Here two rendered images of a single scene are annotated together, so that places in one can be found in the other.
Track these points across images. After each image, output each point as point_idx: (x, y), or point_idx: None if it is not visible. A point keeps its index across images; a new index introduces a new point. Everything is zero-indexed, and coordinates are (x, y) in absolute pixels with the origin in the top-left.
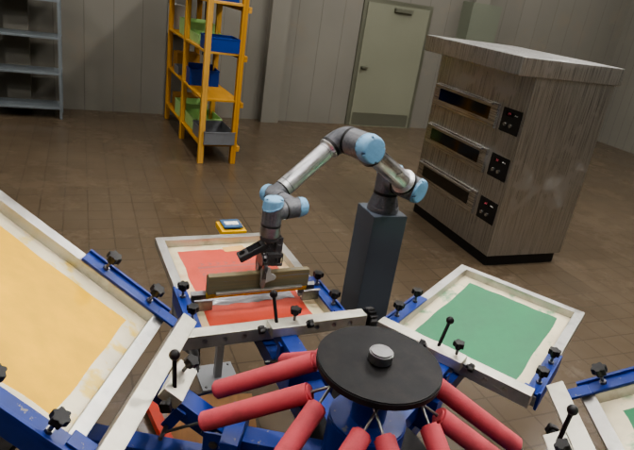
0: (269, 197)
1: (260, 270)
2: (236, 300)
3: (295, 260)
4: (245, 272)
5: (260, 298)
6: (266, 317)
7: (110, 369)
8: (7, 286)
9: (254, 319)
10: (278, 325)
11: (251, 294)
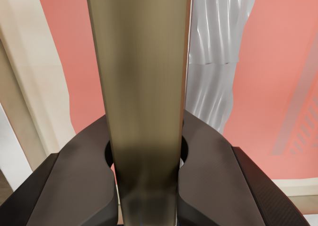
0: None
1: (97, 197)
2: None
3: (313, 222)
4: (144, 31)
5: (187, 93)
6: (76, 78)
7: None
8: None
9: (63, 32)
10: None
11: (216, 69)
